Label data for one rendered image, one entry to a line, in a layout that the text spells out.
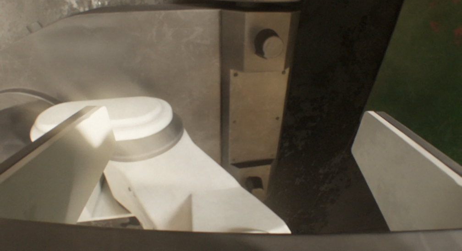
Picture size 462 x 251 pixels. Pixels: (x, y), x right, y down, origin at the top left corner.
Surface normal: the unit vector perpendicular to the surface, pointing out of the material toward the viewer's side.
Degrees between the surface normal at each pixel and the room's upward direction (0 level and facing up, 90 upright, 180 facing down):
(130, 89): 0
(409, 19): 90
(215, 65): 0
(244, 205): 115
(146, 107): 90
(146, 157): 16
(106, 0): 0
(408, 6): 90
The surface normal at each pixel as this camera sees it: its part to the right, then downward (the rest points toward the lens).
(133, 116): 0.01, -0.85
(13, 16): 0.18, 0.52
